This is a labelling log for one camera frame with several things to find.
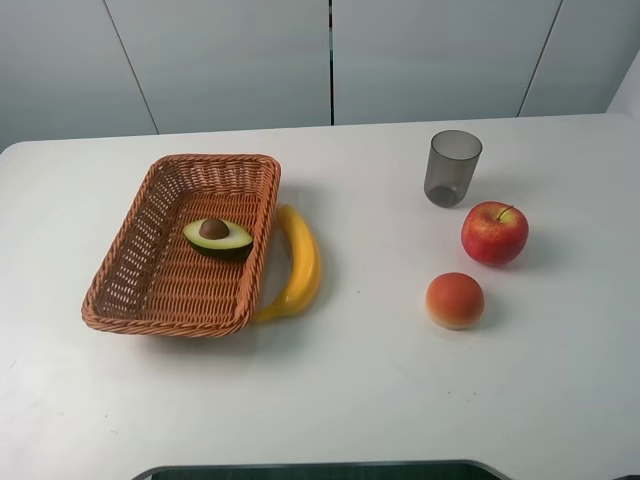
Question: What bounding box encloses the halved avocado with pit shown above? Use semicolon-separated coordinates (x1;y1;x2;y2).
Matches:
182;218;253;260

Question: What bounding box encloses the brown wicker basket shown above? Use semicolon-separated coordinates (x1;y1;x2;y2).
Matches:
81;153;281;337

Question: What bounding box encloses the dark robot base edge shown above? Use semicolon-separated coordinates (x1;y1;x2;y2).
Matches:
136;460;506;480

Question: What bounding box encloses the round bread bun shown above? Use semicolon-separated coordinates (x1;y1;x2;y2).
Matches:
425;272;485;330

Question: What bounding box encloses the yellow banana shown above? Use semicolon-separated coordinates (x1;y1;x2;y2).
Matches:
253;205;322;322

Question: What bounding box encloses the red apple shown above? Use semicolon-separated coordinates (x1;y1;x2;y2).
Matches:
461;201;529;267

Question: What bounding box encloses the grey translucent plastic cup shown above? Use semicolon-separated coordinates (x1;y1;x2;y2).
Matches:
424;130;483;208

